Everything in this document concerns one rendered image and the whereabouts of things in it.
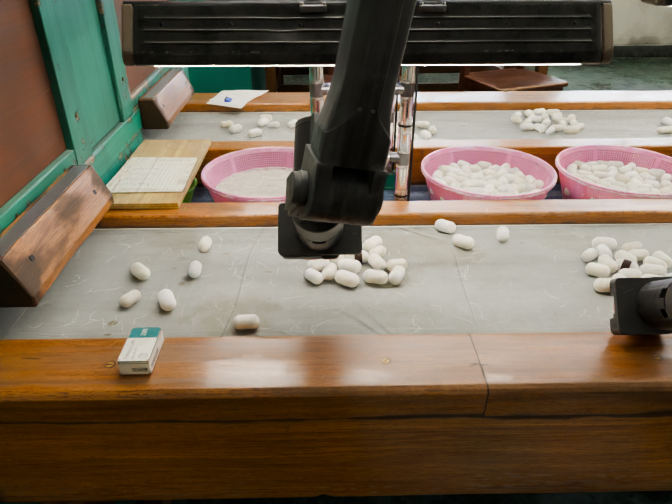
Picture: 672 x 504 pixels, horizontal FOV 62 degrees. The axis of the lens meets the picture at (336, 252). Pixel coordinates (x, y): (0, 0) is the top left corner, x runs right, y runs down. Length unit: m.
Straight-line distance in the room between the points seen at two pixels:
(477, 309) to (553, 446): 0.20
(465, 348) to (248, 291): 0.32
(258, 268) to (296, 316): 0.14
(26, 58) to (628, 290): 0.86
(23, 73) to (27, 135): 0.09
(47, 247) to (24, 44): 0.30
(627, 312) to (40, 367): 0.67
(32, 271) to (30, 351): 0.10
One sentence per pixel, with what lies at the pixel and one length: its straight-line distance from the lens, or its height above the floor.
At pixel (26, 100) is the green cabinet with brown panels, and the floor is 0.98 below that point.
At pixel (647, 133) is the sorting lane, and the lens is 1.63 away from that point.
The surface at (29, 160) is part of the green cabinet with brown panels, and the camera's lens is 0.93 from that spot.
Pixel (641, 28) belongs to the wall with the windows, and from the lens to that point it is 6.73.
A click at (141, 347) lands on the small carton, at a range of 0.68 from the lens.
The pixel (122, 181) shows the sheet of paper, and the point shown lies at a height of 0.78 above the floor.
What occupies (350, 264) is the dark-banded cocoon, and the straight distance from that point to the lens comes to 0.83.
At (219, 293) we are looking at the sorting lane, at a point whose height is 0.74.
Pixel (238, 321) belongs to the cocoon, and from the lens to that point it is 0.73.
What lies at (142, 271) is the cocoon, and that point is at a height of 0.76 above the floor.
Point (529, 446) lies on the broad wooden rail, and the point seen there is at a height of 0.67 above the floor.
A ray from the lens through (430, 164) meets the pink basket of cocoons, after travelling 1.22.
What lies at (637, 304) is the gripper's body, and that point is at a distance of 0.74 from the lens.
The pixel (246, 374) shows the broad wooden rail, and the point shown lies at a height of 0.76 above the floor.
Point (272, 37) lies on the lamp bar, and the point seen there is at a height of 1.07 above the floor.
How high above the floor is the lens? 1.20
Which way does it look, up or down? 31 degrees down
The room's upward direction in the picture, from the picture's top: straight up
